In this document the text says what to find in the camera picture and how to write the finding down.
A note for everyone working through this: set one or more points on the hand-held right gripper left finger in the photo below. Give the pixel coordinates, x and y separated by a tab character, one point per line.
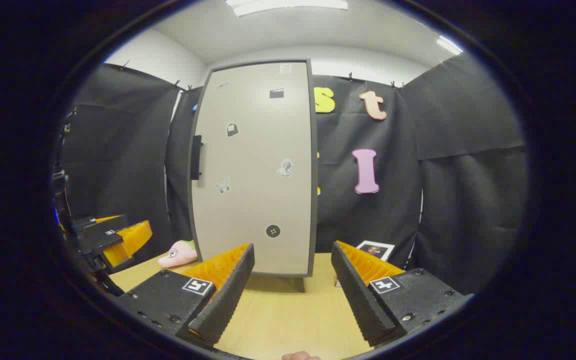
228	295

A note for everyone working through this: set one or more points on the white book with portrait cover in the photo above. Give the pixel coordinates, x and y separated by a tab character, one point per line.
375	249

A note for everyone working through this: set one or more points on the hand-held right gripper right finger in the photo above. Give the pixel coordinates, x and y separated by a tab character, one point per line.
355	295

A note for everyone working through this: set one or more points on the long ceiling light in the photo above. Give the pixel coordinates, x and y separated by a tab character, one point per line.
288	6

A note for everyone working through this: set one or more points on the light grey cabinet door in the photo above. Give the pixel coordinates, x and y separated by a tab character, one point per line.
253	175

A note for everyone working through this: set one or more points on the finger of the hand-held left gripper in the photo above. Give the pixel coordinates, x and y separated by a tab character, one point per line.
100	241
99	225

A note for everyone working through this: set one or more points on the black backdrop cloth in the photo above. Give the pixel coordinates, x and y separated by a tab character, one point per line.
443	190

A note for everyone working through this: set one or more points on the small ceiling light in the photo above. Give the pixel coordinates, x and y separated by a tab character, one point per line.
449	45

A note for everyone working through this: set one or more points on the pink plush toy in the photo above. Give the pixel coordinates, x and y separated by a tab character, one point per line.
178	254

